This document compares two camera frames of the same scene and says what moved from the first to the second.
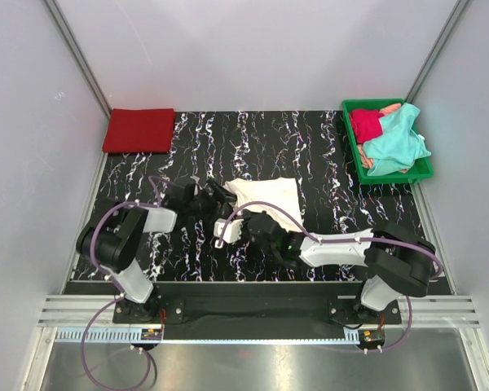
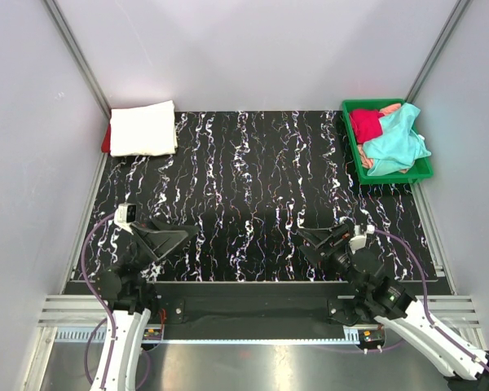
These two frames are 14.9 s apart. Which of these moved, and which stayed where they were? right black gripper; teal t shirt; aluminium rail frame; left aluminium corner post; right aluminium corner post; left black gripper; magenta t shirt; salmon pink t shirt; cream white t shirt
Moved: left black gripper; cream white t shirt; right black gripper
Stayed: left aluminium corner post; salmon pink t shirt; teal t shirt; aluminium rail frame; right aluminium corner post; magenta t shirt
